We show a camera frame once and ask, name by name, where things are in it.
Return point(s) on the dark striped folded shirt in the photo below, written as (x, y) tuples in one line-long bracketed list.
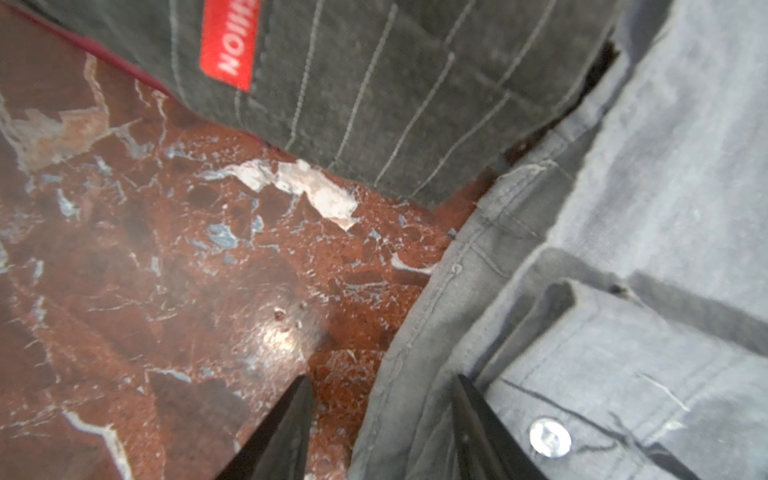
[(410, 98)]

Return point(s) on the grey long sleeve shirt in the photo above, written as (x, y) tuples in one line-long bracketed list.
[(608, 296)]

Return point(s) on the maroon folded shirt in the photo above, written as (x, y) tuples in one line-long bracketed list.
[(87, 45)]

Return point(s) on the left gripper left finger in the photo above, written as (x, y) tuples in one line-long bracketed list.
[(278, 448)]

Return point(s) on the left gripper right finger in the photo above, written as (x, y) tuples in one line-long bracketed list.
[(485, 448)]

